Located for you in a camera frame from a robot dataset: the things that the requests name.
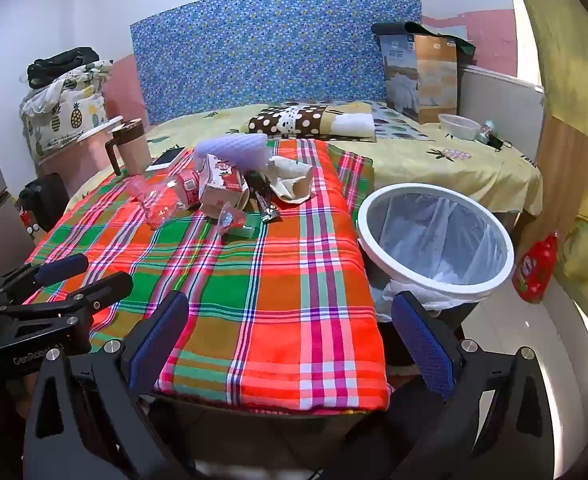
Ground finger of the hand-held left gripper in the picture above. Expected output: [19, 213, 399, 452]
[0, 253, 90, 306]
[0, 271, 135, 323]

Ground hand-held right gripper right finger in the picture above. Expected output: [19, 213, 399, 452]
[324, 291, 558, 480]

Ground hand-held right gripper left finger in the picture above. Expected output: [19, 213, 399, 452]
[21, 290, 192, 480]

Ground white round trash bin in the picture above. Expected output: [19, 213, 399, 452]
[371, 192, 508, 323]

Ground clear bottle with red label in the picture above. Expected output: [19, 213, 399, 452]
[126, 167, 205, 228]

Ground small clear wrapper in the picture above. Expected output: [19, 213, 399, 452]
[217, 202, 247, 236]

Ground red and white carton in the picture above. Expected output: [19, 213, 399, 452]
[199, 154, 251, 211]

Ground black packet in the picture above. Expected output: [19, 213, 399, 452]
[246, 172, 281, 223]

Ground lavender foam net sleeve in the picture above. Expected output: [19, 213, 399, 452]
[195, 132, 269, 171]

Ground paper cup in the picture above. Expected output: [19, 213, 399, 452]
[266, 155, 315, 206]

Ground black floor bag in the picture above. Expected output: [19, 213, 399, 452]
[16, 174, 70, 233]

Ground pink storage box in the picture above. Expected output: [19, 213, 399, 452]
[36, 116, 125, 196]

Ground plaid cloth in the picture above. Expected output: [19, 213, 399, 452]
[24, 139, 392, 413]

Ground beige mug with brown lid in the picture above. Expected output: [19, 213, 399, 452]
[105, 119, 152, 177]

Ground red detergent bottle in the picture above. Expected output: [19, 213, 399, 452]
[512, 232, 559, 305]

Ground white smartphone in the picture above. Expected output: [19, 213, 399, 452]
[145, 146, 185, 172]

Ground pineapple print bundle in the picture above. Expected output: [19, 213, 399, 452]
[20, 60, 115, 161]

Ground yellow printed bedsheet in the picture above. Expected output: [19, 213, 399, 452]
[66, 100, 544, 216]

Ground black backpack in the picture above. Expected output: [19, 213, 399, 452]
[27, 47, 100, 88]

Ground leaf print pillow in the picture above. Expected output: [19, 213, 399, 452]
[369, 102, 435, 141]

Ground wooden board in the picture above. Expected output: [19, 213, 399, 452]
[521, 115, 588, 261]

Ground brown polka dot pillow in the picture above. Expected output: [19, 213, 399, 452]
[248, 101, 377, 142]

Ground white panel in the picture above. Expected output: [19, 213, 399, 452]
[458, 65, 544, 161]

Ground cardboard quilt box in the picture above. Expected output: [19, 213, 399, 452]
[379, 34, 459, 125]

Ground blue floral headboard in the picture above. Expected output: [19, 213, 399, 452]
[130, 0, 423, 126]

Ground yellow curtain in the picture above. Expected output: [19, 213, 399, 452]
[504, 0, 588, 331]

